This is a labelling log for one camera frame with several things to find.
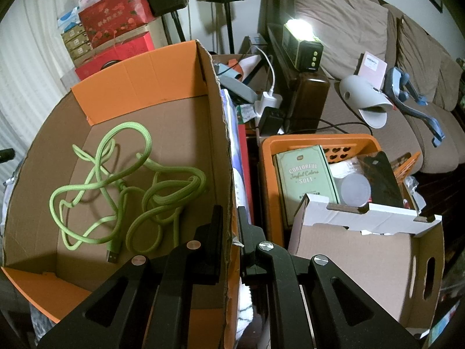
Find white power adapter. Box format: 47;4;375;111
254;91;282;117

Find green braided cable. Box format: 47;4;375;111
49;121;209;264

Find orange plastic basket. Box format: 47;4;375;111
259;133;423;247

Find blue grey phone holder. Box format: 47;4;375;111
384;66;446;149

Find dark wooden side cabinet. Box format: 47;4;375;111
267;23;331;133

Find red gift bag upper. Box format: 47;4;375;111
79;0;155;49

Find blue white tissue pack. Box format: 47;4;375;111
57;6;81;33

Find stacked gold boxes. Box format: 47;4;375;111
61;24;92;61

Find black power adapter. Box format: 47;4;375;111
258;106;284;136

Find green tissue box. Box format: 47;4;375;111
273;145;340;227

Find red collection gift bag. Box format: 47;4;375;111
75;32;155;80

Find black flat case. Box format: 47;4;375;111
357;151;403;208

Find glowing portable lamp speaker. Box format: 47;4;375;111
281;19;324;72

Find orange cardboard box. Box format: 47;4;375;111
3;41;239;348

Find white brown cardboard box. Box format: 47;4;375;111
289;194;445;334

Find blue white plastic package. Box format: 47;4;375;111
220;89;252;225

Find translucent round lid container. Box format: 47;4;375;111
338;173;371;207

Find brown sofa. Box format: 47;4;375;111
257;0;465;175

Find pink booklet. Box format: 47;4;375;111
357;51;388;91

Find white curved neck massager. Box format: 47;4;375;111
339;75;393;129

